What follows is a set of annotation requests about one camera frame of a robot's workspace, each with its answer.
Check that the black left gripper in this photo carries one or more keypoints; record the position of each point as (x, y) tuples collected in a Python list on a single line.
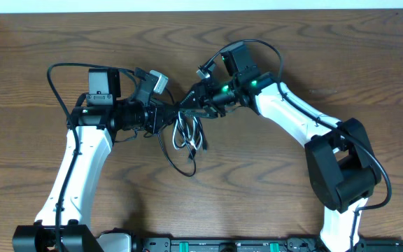
[(160, 116)]

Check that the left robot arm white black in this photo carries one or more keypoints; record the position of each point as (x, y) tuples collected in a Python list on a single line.
[(117, 99)]

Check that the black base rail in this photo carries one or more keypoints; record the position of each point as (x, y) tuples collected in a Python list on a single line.
[(229, 245)]

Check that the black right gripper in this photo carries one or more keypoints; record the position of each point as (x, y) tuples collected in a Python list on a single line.
[(203, 94)]

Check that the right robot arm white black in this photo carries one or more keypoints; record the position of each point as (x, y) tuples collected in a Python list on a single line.
[(342, 167)]

